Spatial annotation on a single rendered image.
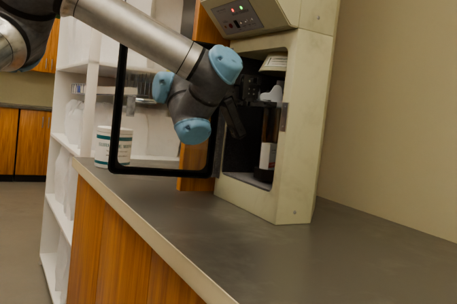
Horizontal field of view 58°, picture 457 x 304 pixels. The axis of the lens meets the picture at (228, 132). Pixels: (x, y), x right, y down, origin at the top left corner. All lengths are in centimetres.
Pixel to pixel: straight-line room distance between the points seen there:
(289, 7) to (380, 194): 65
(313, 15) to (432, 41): 39
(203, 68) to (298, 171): 37
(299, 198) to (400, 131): 41
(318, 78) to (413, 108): 35
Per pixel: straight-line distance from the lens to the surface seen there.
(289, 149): 100
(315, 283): 72
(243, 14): 110
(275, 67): 109
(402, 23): 137
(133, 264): 112
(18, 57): 88
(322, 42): 106
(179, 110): 89
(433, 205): 125
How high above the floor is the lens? 120
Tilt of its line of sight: 3 degrees down
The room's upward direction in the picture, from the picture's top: 6 degrees clockwise
